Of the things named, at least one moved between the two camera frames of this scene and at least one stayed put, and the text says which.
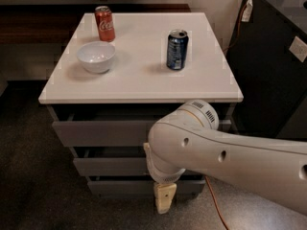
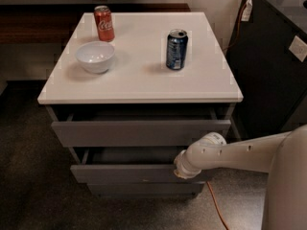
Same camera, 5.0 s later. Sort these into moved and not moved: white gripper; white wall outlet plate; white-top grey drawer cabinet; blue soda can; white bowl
Moved: white gripper
Not moved: white bowl; white-top grey drawer cabinet; blue soda can; white wall outlet plate
